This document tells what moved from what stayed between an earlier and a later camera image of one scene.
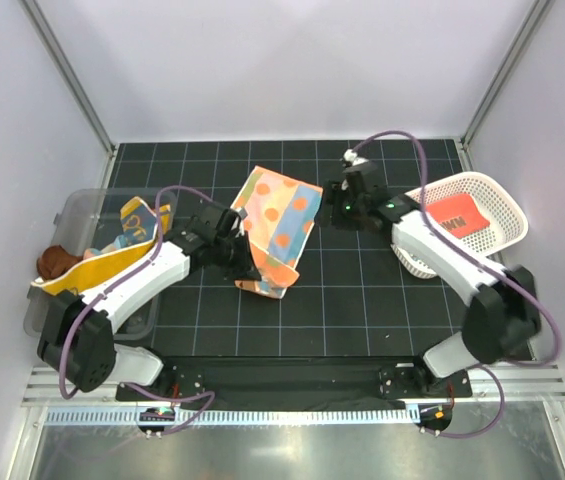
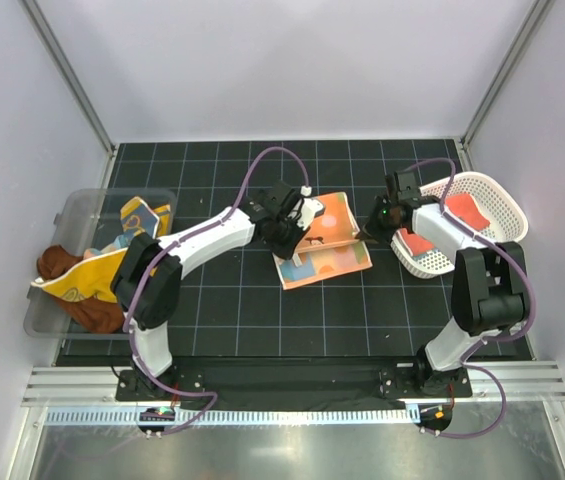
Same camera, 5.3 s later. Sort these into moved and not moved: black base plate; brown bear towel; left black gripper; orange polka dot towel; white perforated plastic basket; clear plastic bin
Moved: orange polka dot towel; left black gripper
Not moved: brown bear towel; black base plate; clear plastic bin; white perforated plastic basket
